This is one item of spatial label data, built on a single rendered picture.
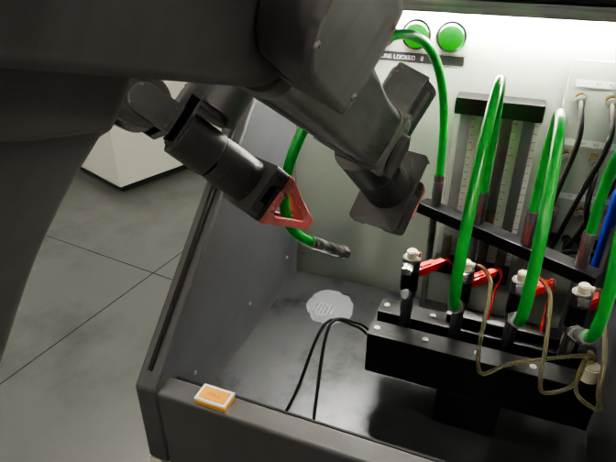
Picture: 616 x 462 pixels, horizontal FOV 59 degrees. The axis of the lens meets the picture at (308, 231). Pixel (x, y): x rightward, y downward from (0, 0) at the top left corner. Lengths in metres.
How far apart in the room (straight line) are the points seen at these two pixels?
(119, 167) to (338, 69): 3.49
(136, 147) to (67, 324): 1.41
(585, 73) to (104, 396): 1.89
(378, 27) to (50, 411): 2.18
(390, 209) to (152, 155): 3.16
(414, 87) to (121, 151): 3.12
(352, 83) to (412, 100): 0.40
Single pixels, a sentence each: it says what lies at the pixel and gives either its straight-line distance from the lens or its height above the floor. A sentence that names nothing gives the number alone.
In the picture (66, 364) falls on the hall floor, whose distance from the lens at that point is 2.45.
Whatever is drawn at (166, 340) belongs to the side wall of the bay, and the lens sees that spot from 0.87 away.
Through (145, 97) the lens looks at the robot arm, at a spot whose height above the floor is 1.39.
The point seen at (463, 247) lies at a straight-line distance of 0.65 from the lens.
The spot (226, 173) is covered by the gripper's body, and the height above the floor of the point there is 1.30.
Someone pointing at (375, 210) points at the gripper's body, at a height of 1.25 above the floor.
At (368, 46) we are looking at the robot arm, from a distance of 0.18.
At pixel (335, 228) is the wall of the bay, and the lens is 1.20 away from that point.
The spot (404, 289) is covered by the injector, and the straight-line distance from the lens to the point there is 0.87.
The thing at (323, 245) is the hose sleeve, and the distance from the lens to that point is 0.78.
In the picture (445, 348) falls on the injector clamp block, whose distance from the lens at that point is 0.89.
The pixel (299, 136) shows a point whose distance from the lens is 0.68.
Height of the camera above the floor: 1.56
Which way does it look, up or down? 30 degrees down
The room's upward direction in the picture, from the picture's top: straight up
